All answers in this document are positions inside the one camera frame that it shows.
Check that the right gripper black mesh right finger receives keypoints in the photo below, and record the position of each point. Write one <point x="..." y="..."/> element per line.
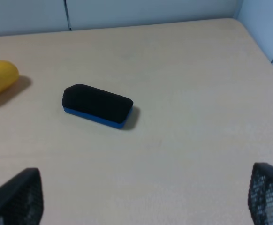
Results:
<point x="260" y="195"/>

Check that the black and blue eraser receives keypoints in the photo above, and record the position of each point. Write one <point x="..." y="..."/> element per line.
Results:
<point x="97" y="105"/>

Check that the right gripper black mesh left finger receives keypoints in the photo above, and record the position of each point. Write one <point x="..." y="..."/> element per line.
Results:
<point x="21" y="199"/>

